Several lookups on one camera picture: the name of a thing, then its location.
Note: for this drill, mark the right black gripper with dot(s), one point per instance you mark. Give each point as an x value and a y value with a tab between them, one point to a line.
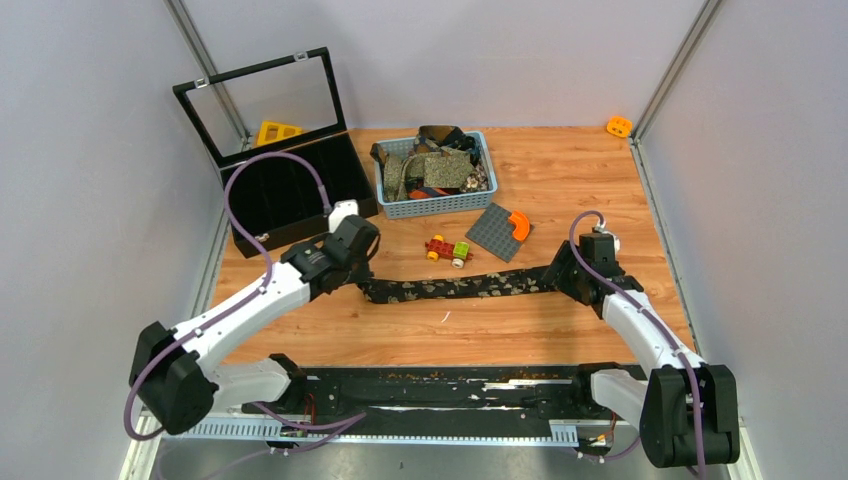
563	257

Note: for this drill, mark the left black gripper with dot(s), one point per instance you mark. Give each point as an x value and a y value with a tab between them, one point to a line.
365	273

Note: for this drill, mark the black floral patterned tie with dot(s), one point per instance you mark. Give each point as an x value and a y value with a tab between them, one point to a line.
498	284

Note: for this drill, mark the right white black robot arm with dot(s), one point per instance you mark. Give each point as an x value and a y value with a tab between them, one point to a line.
686	410

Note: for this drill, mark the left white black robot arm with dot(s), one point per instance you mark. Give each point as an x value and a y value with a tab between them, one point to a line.
179	373

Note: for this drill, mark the orange curved plastic piece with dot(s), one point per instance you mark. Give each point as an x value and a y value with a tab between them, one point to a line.
521	225

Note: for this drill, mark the grey lego baseplate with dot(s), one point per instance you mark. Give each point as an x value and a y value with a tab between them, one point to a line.
492	232

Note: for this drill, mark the red green lego car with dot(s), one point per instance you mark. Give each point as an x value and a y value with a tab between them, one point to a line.
457	254

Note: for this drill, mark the olive patterned tie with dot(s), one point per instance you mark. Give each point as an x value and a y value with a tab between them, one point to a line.
425	175

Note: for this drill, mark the blue plastic basket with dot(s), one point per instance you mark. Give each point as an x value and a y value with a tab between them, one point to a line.
476	194

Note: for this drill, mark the yellow triangular plastic toy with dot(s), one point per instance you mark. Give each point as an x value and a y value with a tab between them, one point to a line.
272	132

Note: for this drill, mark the black glass-lid display box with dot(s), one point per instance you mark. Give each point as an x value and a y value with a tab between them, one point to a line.
277	200

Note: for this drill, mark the dark blue tie in basket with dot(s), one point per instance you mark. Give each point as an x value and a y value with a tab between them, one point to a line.
433	138

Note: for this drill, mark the orange plastic block toy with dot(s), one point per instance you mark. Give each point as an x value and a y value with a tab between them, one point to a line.
619	126

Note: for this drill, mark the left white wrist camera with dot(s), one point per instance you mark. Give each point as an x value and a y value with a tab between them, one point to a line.
340	211

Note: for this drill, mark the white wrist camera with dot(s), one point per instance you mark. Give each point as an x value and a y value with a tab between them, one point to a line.
601	228
340	211

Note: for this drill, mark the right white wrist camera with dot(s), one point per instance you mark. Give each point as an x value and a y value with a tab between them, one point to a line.
601	228

